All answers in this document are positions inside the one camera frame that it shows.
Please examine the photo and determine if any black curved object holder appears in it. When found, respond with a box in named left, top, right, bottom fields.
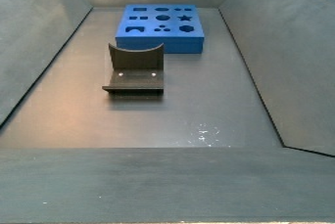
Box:
left=102, top=45, right=164, bottom=93

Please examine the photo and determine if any blue shape-sorting board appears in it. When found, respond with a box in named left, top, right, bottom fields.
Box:
left=116, top=4, right=204, bottom=54

